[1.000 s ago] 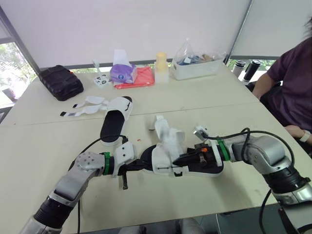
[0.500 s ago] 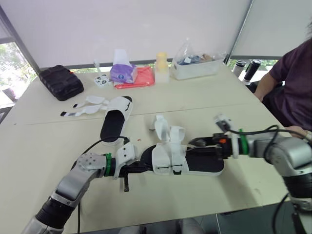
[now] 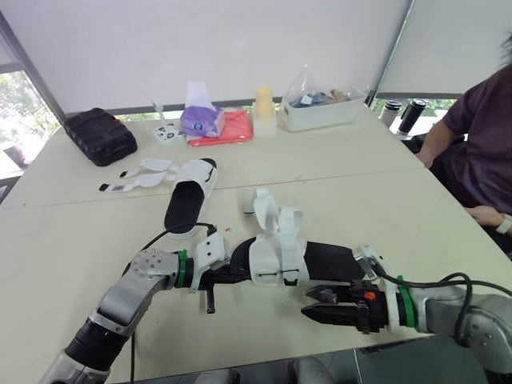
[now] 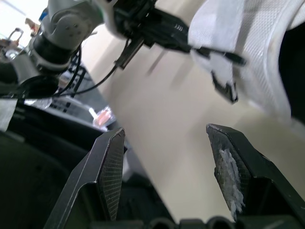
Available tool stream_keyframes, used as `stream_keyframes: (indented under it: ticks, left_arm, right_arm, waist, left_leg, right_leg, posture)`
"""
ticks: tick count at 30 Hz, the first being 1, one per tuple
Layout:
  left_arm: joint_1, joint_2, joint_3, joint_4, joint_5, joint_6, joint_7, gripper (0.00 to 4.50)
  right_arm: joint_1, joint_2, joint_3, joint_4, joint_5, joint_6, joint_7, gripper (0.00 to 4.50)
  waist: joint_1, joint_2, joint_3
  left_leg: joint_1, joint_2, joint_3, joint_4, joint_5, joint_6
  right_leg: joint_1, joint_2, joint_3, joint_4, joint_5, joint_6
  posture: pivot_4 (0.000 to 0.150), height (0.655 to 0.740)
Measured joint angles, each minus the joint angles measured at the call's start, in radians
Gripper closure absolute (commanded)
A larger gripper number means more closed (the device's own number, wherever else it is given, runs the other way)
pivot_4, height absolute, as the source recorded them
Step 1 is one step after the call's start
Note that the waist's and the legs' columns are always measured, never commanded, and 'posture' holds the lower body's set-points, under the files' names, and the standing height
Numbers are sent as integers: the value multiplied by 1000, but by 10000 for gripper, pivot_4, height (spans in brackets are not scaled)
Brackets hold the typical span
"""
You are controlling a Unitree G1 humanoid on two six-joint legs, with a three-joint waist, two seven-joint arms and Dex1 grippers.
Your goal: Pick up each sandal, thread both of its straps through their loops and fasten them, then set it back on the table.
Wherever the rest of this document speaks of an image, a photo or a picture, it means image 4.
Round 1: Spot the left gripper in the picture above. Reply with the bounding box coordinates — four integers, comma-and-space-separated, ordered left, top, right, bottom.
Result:
113, 0, 247, 66

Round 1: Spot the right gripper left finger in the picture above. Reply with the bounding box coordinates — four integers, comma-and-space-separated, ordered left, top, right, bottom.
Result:
43, 127, 126, 229

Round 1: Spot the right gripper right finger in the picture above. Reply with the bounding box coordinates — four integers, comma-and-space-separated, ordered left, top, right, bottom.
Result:
205, 123, 305, 229

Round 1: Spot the white mesh sandal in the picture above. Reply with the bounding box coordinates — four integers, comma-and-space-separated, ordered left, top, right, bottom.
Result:
187, 0, 305, 134

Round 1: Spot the robot body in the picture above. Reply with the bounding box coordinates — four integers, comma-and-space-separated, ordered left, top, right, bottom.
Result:
0, 62, 61, 99

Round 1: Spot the black cable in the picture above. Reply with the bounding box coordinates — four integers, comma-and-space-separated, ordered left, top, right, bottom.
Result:
51, 38, 134, 99

